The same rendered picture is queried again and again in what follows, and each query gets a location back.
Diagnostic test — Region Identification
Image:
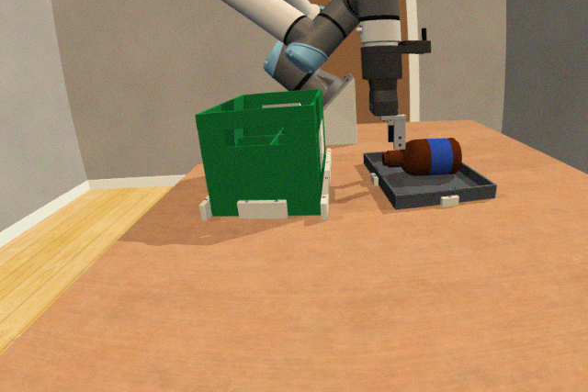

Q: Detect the green crate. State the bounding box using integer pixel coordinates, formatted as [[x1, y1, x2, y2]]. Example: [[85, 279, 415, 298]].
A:
[[195, 89, 326, 217]]

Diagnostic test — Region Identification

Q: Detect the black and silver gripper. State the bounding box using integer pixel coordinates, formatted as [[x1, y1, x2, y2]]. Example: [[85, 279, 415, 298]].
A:
[[356, 19, 431, 150]]

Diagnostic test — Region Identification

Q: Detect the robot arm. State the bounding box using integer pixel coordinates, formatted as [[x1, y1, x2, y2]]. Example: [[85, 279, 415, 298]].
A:
[[221, 0, 400, 106]]

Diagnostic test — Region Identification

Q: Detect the blue and brown bottle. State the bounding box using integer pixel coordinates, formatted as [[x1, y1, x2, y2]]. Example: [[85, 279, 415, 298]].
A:
[[382, 138, 462, 176]]

